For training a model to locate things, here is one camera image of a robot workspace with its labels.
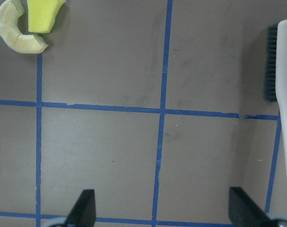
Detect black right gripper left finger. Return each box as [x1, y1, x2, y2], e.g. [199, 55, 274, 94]
[65, 189, 96, 227]

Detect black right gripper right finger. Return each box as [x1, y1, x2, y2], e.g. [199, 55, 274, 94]
[228, 187, 273, 227]

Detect cream curved peel piece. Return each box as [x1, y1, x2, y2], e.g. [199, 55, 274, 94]
[0, 0, 48, 54]

